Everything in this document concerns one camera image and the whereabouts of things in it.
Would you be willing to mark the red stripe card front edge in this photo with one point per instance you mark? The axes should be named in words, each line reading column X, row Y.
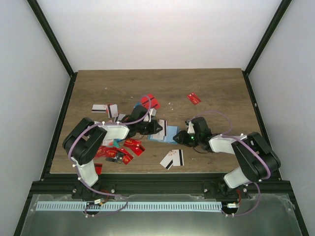
column 98, row 168

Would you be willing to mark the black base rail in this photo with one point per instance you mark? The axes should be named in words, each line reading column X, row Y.
column 129, row 184

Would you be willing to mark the white card black stripe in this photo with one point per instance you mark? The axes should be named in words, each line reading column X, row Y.
column 99, row 108

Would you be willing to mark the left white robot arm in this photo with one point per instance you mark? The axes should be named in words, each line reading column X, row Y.
column 83, row 142

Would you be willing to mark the white striped sunset card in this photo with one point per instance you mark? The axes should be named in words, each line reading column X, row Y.
column 163, row 124

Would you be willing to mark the white card vertical stripe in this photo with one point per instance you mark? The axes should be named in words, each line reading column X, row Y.
column 112, row 110

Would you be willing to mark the black frame post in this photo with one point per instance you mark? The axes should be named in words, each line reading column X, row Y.
column 39, row 14
column 281, row 10

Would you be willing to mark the black frame post left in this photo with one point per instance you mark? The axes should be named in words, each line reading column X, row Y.
column 39, row 14

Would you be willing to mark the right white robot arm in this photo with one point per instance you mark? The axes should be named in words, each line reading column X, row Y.
column 257, row 161

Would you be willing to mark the red VIP card left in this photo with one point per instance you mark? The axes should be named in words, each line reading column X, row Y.
column 104, row 151

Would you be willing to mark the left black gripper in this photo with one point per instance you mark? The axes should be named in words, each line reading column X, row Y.
column 153, row 130

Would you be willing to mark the light blue slotted rail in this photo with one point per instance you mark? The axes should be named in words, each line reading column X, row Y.
column 131, row 206

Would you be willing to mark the red card white logo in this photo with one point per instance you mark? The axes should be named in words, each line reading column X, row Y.
column 135, row 146

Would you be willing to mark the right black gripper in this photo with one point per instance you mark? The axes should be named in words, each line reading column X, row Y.
column 182, row 139

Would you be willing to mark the black frame post right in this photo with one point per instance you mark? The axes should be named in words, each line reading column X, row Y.
column 281, row 10

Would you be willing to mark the red card far right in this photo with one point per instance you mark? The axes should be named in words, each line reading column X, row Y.
column 193, row 98

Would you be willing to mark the red vip card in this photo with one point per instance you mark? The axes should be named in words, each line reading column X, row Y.
column 104, row 151
column 124, row 156

